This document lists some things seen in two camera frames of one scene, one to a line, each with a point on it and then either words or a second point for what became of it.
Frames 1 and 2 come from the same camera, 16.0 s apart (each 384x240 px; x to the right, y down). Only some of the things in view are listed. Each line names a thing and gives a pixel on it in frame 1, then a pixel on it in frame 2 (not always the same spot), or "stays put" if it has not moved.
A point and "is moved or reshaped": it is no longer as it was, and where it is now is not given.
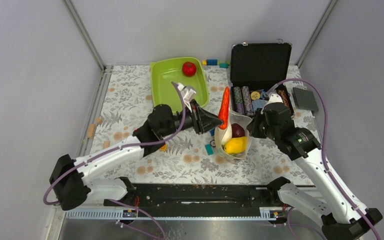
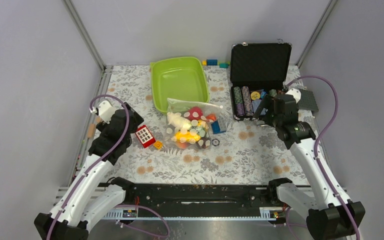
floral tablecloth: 126,96 stays put
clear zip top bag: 233,142 → 188,124
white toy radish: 227,134 is moved or reshaped
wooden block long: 91,131 stays put
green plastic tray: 189,71 stays put
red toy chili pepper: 223,115 is moved or reshaped
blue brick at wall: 212,62 stays put
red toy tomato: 189,69 is moved or reshaped
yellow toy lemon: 236,145 → 184,136
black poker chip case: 255,68 stays put
